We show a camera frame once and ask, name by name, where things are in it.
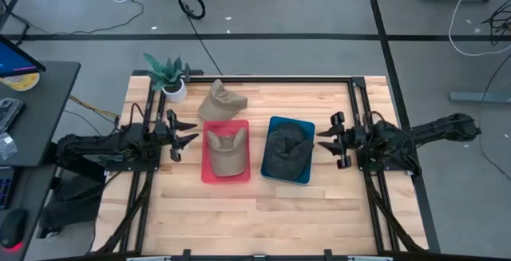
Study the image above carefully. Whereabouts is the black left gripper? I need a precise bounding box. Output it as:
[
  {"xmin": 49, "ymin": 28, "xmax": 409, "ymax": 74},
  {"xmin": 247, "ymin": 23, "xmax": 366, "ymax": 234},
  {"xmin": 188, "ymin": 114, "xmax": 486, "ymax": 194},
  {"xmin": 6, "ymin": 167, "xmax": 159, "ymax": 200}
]
[{"xmin": 156, "ymin": 109, "xmax": 200, "ymax": 163}]

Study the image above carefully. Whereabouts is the coiled black cable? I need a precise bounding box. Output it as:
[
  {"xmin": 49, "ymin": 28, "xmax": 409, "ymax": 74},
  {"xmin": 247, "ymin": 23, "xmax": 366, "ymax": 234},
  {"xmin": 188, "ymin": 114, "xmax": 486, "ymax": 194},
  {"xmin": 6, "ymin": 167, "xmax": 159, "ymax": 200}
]
[{"xmin": 177, "ymin": 0, "xmax": 207, "ymax": 20}]

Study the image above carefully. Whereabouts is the blue plastic bin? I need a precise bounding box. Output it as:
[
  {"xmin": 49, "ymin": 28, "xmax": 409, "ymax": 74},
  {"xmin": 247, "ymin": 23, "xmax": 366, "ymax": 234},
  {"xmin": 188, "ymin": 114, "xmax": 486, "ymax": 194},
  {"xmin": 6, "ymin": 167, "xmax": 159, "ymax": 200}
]
[{"xmin": 259, "ymin": 115, "xmax": 316, "ymax": 185}]

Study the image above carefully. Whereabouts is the black low desk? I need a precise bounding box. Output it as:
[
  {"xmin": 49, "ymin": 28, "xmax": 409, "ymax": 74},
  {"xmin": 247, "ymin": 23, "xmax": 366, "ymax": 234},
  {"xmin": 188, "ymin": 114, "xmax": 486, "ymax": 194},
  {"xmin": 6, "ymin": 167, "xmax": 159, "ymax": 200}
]
[{"xmin": 0, "ymin": 164, "xmax": 57, "ymax": 261}]

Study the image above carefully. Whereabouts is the black computer mouse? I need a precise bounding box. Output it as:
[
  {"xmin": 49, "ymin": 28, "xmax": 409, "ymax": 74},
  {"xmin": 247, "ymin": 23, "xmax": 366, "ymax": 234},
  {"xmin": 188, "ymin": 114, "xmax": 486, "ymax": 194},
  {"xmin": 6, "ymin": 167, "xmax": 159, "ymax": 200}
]
[{"xmin": 0, "ymin": 208, "xmax": 29, "ymax": 250}]

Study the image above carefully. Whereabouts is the black computer monitor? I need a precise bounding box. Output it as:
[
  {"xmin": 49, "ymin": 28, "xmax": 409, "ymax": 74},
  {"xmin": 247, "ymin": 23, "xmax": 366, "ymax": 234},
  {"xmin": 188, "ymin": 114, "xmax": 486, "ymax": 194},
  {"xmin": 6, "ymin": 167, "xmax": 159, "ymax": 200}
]
[{"xmin": 0, "ymin": 34, "xmax": 47, "ymax": 79}]

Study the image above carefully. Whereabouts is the thin black floor cable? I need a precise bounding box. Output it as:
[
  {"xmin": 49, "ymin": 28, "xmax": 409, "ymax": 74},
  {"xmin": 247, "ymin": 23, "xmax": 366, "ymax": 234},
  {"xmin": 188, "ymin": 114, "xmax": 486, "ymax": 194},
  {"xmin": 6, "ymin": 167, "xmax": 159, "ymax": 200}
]
[
  {"xmin": 477, "ymin": 53, "xmax": 511, "ymax": 182},
  {"xmin": 7, "ymin": 0, "xmax": 145, "ymax": 37}
]

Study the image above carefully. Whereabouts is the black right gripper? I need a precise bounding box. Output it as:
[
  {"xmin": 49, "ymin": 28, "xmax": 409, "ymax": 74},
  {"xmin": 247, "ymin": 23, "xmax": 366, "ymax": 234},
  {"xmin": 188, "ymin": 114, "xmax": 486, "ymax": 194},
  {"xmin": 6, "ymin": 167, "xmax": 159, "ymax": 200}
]
[{"xmin": 317, "ymin": 112, "xmax": 366, "ymax": 169}]

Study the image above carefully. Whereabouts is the long black floor cable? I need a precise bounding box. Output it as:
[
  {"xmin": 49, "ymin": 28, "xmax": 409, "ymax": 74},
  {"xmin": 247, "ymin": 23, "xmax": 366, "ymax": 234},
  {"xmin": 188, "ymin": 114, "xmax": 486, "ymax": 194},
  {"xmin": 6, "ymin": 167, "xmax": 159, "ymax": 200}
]
[{"xmin": 170, "ymin": 0, "xmax": 224, "ymax": 76}]

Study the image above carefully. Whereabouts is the blue lit keyboard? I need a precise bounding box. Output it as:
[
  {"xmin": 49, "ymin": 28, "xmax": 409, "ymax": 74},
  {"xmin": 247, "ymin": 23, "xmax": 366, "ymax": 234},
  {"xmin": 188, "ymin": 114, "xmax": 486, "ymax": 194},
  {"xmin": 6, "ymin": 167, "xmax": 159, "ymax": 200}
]
[{"xmin": 0, "ymin": 168, "xmax": 15, "ymax": 210}]

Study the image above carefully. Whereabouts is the green artificial plant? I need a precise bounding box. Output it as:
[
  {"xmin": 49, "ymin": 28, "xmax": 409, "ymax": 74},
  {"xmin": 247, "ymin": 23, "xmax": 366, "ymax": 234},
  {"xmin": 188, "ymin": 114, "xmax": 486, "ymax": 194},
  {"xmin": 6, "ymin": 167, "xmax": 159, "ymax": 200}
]
[{"xmin": 142, "ymin": 52, "xmax": 185, "ymax": 92}]

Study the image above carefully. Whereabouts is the pink translucent plastic bin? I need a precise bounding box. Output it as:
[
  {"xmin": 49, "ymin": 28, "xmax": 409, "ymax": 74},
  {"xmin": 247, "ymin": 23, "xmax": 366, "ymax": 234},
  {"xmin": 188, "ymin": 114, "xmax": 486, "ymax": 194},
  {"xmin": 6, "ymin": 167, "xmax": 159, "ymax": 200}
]
[{"xmin": 200, "ymin": 119, "xmax": 252, "ymax": 185}]

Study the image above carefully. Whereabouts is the white plant pot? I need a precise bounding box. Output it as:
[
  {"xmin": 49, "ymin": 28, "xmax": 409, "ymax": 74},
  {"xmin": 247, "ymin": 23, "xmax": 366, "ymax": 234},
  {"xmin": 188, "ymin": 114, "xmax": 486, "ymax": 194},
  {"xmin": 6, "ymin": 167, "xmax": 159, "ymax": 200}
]
[{"xmin": 161, "ymin": 79, "xmax": 188, "ymax": 104}]

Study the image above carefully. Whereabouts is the black aluminium table frame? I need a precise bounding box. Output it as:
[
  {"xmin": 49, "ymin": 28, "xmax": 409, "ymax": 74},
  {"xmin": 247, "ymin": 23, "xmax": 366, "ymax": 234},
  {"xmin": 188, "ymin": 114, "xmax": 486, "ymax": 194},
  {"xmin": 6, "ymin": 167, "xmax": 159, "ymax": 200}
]
[{"xmin": 91, "ymin": 69, "xmax": 440, "ymax": 261}]

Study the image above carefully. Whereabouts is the yellow round disc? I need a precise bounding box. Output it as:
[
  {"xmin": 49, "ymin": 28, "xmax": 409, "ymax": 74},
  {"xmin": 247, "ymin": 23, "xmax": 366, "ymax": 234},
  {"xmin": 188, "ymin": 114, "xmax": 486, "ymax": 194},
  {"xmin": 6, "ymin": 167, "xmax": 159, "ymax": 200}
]
[{"xmin": 0, "ymin": 72, "xmax": 41, "ymax": 93}]

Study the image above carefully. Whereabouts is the tan baseball cap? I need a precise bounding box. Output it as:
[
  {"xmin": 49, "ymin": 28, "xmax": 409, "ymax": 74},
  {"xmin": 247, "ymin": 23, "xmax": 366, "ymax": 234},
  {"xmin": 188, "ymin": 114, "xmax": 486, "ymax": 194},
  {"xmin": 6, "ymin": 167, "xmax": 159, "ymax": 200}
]
[
  {"xmin": 205, "ymin": 127, "xmax": 248, "ymax": 177},
  {"xmin": 197, "ymin": 78, "xmax": 249, "ymax": 122}
]

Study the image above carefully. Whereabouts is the black keyboard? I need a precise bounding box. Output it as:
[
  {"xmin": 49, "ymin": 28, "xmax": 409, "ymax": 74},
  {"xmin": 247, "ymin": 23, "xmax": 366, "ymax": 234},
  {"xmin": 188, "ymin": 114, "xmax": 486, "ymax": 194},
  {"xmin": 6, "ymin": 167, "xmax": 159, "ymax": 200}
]
[{"xmin": 0, "ymin": 97, "xmax": 25, "ymax": 134}]

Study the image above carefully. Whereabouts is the white floor cable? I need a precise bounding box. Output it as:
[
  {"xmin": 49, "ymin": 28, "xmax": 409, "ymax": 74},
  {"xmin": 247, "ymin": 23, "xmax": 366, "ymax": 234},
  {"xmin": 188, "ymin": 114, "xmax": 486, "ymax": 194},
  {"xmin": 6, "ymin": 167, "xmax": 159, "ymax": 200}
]
[{"xmin": 448, "ymin": 0, "xmax": 511, "ymax": 57}]

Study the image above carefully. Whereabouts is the black bag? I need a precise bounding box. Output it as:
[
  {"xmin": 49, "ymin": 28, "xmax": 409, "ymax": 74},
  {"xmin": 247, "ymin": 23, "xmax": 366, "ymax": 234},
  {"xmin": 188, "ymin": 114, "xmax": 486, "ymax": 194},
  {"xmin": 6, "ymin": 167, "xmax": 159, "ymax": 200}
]
[{"xmin": 39, "ymin": 164, "xmax": 107, "ymax": 239}]

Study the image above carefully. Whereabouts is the clear plastic bag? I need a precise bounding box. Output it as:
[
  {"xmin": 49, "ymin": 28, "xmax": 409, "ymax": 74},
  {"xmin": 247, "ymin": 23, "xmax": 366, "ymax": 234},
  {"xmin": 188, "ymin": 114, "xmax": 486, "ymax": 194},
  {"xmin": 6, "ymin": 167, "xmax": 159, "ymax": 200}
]
[{"xmin": 0, "ymin": 132, "xmax": 19, "ymax": 161}]

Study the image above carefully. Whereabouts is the black cable bundle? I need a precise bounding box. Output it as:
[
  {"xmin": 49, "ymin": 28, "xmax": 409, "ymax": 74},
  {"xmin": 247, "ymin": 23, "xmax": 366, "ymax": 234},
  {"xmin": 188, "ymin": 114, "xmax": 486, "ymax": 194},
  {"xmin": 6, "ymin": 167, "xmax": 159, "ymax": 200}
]
[{"xmin": 481, "ymin": 0, "xmax": 511, "ymax": 46}]

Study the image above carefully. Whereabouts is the yellow cable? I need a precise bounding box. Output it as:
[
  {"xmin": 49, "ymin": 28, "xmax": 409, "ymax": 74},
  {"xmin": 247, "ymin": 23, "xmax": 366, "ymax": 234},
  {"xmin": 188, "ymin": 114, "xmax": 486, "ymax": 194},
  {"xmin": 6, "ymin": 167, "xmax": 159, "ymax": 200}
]
[{"xmin": 68, "ymin": 94, "xmax": 121, "ymax": 121}]

